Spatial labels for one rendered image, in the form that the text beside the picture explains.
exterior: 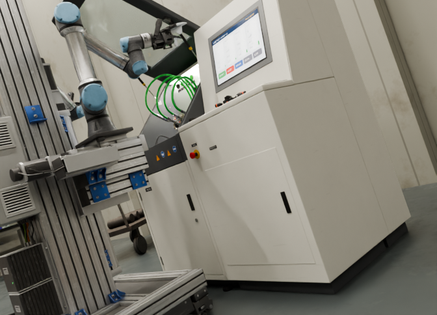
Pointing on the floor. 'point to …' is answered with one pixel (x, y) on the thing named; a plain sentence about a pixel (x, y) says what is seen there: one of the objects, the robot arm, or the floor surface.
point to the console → (283, 161)
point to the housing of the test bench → (359, 111)
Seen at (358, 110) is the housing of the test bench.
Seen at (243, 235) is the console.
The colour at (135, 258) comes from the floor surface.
